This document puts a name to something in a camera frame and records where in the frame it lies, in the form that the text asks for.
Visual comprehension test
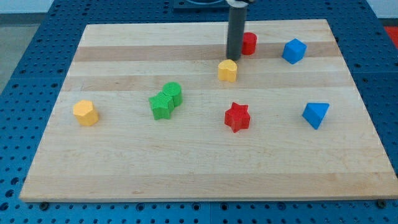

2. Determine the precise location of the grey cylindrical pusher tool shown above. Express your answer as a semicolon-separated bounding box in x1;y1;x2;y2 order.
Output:
226;0;249;60

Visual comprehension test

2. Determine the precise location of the blue triangle block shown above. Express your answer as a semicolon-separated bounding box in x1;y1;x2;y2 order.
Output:
302;103;330;129

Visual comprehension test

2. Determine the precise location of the blue cube block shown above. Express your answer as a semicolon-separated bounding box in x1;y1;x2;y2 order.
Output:
282;39;307;64

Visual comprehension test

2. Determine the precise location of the red cylinder block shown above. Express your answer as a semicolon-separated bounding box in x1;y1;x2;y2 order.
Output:
241;32;257;55

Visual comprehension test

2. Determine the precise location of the red star block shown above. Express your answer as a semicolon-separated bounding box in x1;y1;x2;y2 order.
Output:
224;102;251;133

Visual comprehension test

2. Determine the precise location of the yellow hexagon block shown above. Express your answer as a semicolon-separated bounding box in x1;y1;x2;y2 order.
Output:
73;100;99;126

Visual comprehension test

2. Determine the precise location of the green cylinder block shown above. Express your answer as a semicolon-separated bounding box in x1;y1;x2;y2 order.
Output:
162;82;183;107

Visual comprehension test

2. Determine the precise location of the green star block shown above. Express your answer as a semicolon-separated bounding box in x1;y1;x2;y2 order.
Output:
149;91;174;120

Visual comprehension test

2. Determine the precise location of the yellow heart block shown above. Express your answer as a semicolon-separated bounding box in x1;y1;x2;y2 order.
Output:
218;59;238;82

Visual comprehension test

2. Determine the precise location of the light wooden board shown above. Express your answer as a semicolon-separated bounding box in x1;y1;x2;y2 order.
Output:
20;19;397;203

